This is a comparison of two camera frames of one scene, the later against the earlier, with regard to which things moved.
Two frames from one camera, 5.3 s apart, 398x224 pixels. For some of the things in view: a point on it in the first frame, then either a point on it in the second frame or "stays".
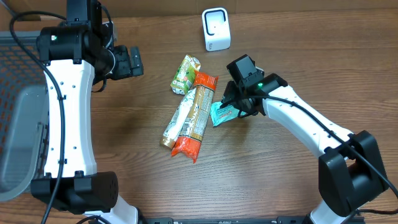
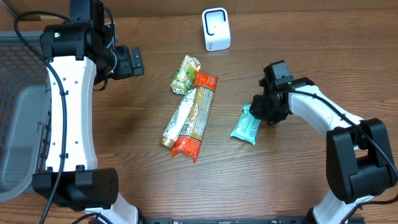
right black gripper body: x=235 y=96 → x=267 y=110
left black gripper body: x=124 y=67 stays
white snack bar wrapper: x=170 y=135 stays
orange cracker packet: x=190 y=137 stays
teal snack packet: x=219 y=115 → x=247 y=127
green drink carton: x=184 y=78 stays
